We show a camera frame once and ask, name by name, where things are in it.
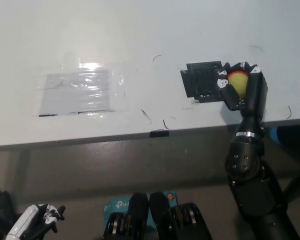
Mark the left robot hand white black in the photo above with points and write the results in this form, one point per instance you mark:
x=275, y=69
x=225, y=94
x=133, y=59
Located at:
x=27, y=222

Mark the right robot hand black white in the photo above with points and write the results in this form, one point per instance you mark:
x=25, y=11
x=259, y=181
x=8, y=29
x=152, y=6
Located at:
x=255, y=100

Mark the small yellow orange tennis ball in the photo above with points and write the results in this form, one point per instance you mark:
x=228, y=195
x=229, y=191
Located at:
x=238, y=83

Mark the black power adapter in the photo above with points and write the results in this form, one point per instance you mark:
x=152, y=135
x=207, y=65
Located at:
x=1, y=205

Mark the blue object under table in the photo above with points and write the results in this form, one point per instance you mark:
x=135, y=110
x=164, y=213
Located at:
x=275, y=136

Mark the black tape patch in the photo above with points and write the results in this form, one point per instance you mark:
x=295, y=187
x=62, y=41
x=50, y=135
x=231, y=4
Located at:
x=201, y=81

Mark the teal tp-link box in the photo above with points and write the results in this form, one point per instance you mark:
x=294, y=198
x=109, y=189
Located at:
x=116, y=206

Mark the small black tape strip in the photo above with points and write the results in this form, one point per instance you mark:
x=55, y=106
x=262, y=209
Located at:
x=159, y=133

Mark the taped clear plastic sheet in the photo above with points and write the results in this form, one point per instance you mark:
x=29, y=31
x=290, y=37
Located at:
x=76, y=91

